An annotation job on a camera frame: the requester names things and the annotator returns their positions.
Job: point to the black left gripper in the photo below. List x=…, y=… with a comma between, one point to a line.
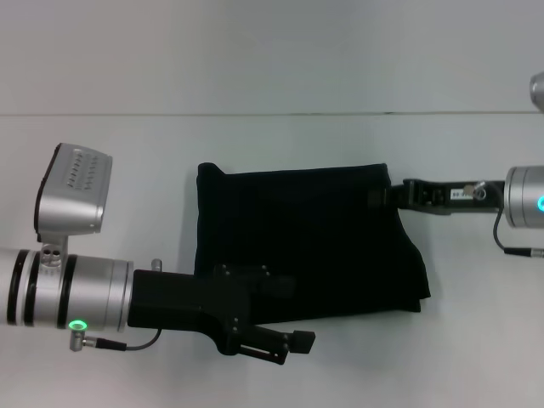
x=183, y=302

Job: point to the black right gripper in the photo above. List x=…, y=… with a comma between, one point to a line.
x=450, y=195

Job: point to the black shirt with FREE print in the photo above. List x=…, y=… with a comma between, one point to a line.
x=319, y=238

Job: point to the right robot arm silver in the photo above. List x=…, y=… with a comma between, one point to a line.
x=525, y=197

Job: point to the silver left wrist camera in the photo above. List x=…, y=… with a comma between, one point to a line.
x=74, y=195

